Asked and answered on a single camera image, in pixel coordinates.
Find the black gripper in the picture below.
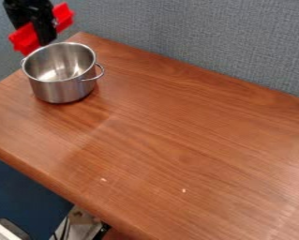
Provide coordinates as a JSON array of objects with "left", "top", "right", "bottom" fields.
[{"left": 3, "top": 0, "right": 58, "bottom": 46}]

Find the stainless steel pot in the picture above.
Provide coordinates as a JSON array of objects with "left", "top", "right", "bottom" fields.
[{"left": 21, "top": 42, "right": 106, "bottom": 104}]

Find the metal table leg bracket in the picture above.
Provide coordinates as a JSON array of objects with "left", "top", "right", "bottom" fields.
[{"left": 50, "top": 206, "right": 110, "bottom": 240}]

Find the red plastic block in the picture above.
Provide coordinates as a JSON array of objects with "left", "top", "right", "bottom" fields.
[{"left": 10, "top": 2, "right": 74, "bottom": 55}]

